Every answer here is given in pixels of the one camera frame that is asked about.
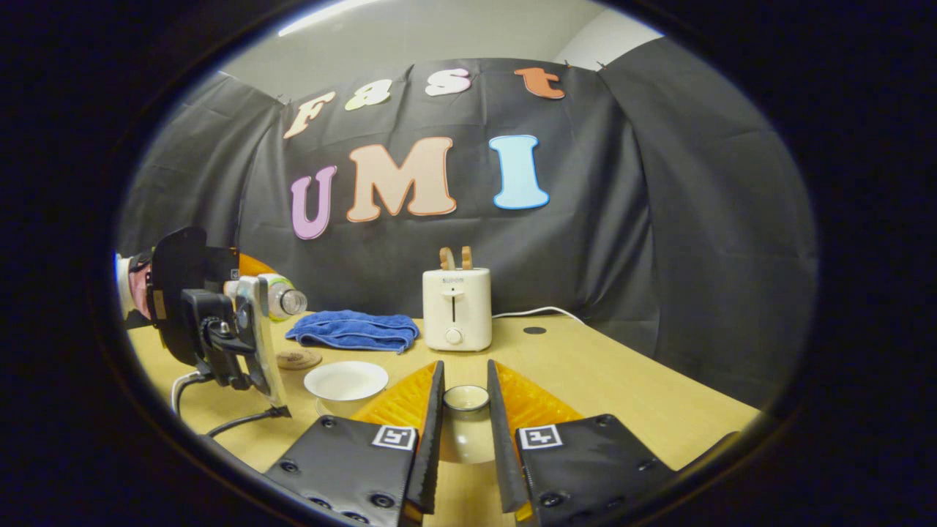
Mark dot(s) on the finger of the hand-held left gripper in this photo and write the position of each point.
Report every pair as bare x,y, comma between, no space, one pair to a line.
265,344
252,266

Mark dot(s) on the cream toaster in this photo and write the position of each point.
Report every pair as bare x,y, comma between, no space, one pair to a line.
457,307

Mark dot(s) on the round brown coaster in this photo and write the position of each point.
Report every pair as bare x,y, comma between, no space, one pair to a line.
299,359

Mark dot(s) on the clear plastic water bottle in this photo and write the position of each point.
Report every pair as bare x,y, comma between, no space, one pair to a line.
282,296

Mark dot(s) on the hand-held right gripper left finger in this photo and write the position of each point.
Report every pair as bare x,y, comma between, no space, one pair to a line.
432,446

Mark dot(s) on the cream ceramic teacup lid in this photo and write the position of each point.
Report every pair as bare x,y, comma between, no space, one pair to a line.
466,432

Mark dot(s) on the blue towel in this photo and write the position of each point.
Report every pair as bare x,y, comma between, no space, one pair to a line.
351,329

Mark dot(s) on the toast bread slice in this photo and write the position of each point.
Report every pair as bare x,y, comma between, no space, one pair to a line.
467,257
446,258

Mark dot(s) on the black backdrop cloth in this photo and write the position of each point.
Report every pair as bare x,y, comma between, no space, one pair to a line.
622,219

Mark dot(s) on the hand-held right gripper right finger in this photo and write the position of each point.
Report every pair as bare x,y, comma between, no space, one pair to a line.
501,454

